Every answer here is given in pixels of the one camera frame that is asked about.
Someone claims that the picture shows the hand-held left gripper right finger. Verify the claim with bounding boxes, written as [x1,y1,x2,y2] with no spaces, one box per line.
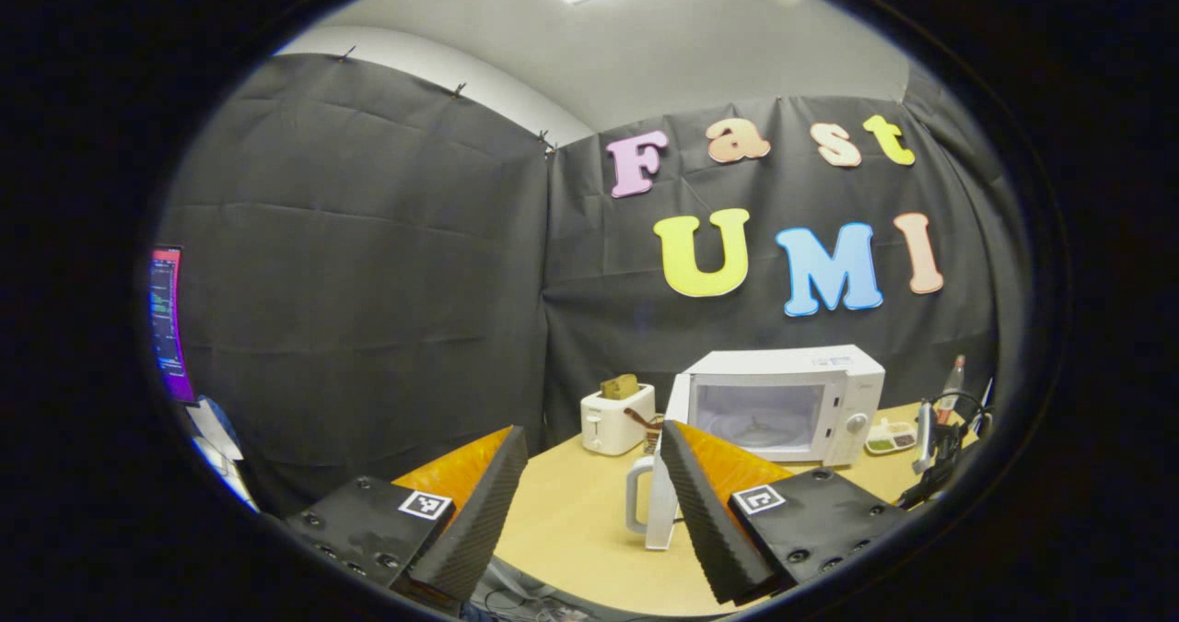
[658,419,915,607]

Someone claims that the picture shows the white divided dish of beans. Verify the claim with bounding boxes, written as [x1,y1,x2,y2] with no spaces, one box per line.
[864,417,918,456]

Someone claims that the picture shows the white microwave oven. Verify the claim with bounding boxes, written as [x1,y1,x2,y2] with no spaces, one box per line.
[626,345,887,551]

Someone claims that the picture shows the computer monitor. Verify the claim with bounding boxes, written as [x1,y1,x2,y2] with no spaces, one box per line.
[150,246,197,405]

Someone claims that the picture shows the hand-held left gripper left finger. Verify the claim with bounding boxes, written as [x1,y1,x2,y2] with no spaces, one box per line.
[284,425,531,609]

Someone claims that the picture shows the black backdrop cloth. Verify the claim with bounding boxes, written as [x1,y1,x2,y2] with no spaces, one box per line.
[157,51,1028,517]

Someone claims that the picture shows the clear plastic bottle red label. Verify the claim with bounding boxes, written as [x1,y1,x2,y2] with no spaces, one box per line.
[938,355,966,423]

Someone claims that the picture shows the grey cables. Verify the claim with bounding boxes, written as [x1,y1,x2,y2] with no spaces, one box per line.
[465,557,600,622]

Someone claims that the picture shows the white toaster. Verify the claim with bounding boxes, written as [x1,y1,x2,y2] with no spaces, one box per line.
[580,383,657,457]

